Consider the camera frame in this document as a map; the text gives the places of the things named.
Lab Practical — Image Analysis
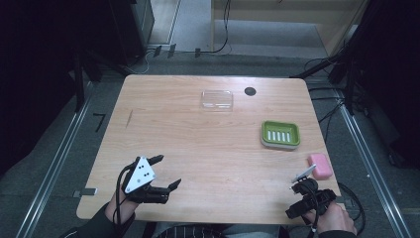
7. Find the person's right hand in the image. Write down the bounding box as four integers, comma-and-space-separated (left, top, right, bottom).
303, 201, 359, 236

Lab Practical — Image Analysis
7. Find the light wooden furniture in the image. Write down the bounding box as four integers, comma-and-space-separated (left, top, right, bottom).
210, 0, 369, 58

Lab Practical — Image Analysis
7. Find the person's left hand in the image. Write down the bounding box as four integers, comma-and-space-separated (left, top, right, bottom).
105, 188, 140, 226

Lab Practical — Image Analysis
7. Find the black floor cable loop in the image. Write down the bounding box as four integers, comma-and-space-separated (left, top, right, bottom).
337, 181, 367, 236

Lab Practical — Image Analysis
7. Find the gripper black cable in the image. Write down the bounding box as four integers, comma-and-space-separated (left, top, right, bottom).
112, 164, 135, 229
305, 181, 321, 238

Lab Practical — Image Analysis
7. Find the pink soap bar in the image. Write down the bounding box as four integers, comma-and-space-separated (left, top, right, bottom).
307, 153, 334, 181

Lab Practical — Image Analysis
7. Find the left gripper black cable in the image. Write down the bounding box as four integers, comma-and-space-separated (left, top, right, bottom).
112, 164, 135, 229

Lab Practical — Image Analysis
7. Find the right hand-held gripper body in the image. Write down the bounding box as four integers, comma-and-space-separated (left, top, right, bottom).
290, 164, 338, 216

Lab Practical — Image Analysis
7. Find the metal floor rail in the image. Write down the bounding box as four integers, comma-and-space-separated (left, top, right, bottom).
333, 88, 414, 238
14, 82, 95, 238

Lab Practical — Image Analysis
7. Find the person's striped clothing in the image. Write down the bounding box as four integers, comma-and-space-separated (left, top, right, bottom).
142, 221, 291, 238

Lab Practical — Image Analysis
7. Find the black tripod stand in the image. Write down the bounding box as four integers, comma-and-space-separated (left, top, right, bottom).
289, 33, 365, 117

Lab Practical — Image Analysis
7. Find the black stand post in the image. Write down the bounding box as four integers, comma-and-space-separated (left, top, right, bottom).
72, 53, 85, 113

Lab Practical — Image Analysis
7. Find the dark cabinet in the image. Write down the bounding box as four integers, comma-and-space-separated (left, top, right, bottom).
108, 0, 156, 65

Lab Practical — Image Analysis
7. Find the green soap dish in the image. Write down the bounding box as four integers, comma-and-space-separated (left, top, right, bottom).
260, 120, 302, 152

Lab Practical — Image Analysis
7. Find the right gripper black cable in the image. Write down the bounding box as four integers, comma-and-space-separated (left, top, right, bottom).
305, 181, 321, 238

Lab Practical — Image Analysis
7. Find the small metal bracket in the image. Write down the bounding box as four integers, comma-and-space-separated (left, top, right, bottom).
72, 187, 99, 198

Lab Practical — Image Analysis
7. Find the clear plastic container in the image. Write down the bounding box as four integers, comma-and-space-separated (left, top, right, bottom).
200, 89, 235, 112

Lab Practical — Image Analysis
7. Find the black hanging cable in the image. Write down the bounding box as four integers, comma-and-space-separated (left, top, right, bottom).
199, 0, 232, 55

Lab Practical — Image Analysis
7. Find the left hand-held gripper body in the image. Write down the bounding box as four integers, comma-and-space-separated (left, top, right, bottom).
121, 156, 170, 204

